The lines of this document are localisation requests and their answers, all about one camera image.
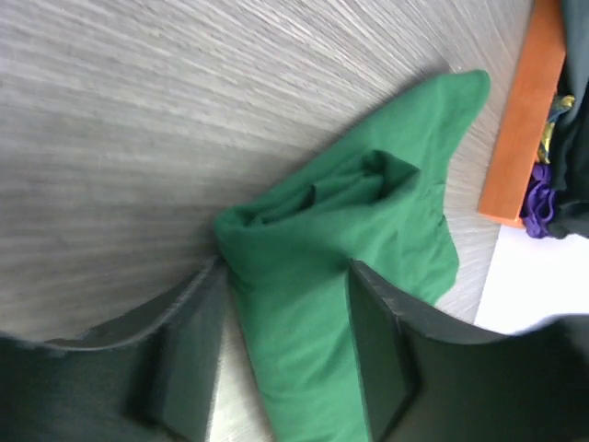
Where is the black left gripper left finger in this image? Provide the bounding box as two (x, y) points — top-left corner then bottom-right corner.
(1, 258), (226, 441)

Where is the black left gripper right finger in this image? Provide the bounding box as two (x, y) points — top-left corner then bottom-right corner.
(347, 261), (588, 441)

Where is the green t shirt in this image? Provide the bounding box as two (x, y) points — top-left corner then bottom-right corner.
(214, 70), (491, 441)

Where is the purple t shirt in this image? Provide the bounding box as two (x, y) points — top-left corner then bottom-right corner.
(520, 163), (556, 239)

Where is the black t shirt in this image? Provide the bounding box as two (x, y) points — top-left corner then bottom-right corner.
(549, 1), (588, 238)

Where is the patterned cloth in tray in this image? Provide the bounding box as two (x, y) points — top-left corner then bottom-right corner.
(537, 95), (575, 164)

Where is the orange tray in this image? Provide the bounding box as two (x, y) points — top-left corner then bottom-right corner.
(478, 0), (566, 228)

